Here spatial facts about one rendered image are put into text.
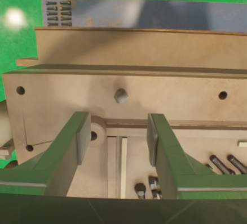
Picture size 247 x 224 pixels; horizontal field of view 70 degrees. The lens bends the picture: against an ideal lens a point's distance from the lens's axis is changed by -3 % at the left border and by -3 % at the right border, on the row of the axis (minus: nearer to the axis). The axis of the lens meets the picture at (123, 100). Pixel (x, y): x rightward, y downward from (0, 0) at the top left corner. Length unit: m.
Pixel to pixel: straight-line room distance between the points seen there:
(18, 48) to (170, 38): 1.61
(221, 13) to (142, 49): 0.76
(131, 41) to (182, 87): 0.16
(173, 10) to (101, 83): 0.81
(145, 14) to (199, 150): 0.79
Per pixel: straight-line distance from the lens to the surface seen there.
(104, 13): 1.00
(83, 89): 0.27
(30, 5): 1.83
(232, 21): 1.14
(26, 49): 1.84
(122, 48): 0.39
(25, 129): 0.33
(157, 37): 0.40
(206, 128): 0.31
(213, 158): 0.34
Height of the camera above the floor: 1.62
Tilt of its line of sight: 73 degrees down
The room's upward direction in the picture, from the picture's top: 178 degrees counter-clockwise
